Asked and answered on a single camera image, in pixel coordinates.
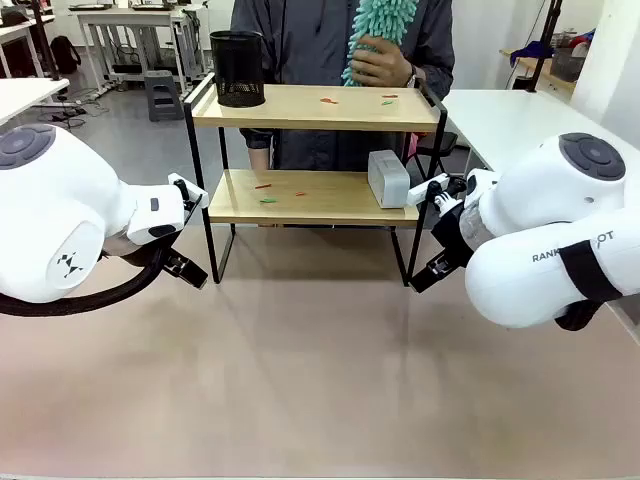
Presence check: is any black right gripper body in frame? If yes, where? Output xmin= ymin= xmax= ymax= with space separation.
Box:
xmin=429 ymin=202 xmax=475 ymax=269

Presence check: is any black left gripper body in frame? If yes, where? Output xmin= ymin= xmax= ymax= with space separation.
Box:
xmin=102 ymin=234 xmax=174 ymax=271

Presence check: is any white digital alarm clock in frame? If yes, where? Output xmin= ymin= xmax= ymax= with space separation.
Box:
xmin=367 ymin=150 xmax=413 ymax=210

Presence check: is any black mesh pen holder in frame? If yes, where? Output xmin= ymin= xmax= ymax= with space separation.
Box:
xmin=209 ymin=29 xmax=267 ymax=108

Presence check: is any teal chenille duster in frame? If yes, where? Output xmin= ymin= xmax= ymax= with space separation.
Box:
xmin=340 ymin=0 xmax=412 ymax=89

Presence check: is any person's left forearm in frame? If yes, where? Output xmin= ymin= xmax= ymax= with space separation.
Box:
xmin=410 ymin=47 xmax=455 ymax=97

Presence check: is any person's right forearm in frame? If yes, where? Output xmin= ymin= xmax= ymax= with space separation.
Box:
xmin=238 ymin=127 xmax=275 ymax=151

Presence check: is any two-tier wood and black shelf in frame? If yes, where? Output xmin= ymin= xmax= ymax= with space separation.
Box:
xmin=182 ymin=72 xmax=448 ymax=290

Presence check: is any person's right hand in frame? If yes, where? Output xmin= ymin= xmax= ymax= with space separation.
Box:
xmin=247 ymin=145 xmax=274 ymax=172

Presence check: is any person's left hand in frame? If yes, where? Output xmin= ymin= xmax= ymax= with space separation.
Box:
xmin=349 ymin=37 xmax=419 ymax=90

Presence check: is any large white table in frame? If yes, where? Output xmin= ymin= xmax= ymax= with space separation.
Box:
xmin=439 ymin=88 xmax=610 ymax=175

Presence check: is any grey plastic step stool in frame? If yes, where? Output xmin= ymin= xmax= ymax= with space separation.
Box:
xmin=143 ymin=69 xmax=185 ymax=123

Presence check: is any wooden side bench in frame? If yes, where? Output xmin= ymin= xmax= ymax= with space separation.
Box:
xmin=498 ymin=47 xmax=591 ymax=94

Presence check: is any small white table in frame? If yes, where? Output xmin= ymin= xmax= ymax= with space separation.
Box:
xmin=0 ymin=77 xmax=71 ymax=129

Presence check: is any blue cloth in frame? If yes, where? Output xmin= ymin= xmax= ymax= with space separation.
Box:
xmin=508 ymin=28 xmax=597 ymax=67

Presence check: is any black backpack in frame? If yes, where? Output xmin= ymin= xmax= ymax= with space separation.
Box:
xmin=49 ymin=34 xmax=82 ymax=75

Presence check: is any white desk with grey legs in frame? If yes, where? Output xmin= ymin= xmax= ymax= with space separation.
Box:
xmin=67 ymin=1 xmax=207 ymax=97

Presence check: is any person in grey jacket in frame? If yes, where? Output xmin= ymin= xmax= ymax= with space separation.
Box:
xmin=229 ymin=0 xmax=456 ymax=174

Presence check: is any white desk with dark items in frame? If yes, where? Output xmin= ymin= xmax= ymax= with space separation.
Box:
xmin=0 ymin=6 xmax=57 ymax=80

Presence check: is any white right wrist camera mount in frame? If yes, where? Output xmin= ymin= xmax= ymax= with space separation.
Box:
xmin=405 ymin=172 xmax=469 ymax=216

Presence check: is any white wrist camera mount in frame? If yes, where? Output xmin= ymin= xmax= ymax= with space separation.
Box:
xmin=166 ymin=171 xmax=210 ymax=222
xmin=405 ymin=172 xmax=469 ymax=216

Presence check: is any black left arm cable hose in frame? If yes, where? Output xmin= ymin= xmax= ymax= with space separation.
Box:
xmin=0 ymin=247 xmax=169 ymax=318

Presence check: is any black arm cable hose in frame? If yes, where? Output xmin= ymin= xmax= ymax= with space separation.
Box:
xmin=0 ymin=247 xmax=169 ymax=318
xmin=553 ymin=298 xmax=604 ymax=332

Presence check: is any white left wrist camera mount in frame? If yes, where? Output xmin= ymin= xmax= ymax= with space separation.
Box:
xmin=166 ymin=171 xmax=210 ymax=222

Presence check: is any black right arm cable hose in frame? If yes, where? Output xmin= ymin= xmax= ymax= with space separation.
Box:
xmin=553 ymin=298 xmax=604 ymax=332

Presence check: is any black strap on right arm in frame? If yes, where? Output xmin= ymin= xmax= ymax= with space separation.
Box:
xmin=558 ymin=239 xmax=625 ymax=304

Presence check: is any black floor cable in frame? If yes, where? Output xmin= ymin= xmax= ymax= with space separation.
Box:
xmin=43 ymin=87 xmax=109 ymax=131

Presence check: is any grey wire basket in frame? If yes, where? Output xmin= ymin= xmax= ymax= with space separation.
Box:
xmin=551 ymin=45 xmax=590 ymax=83

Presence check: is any black camera stand pole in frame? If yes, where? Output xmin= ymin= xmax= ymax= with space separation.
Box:
xmin=523 ymin=0 xmax=564 ymax=95
xmin=30 ymin=0 xmax=70 ymax=84

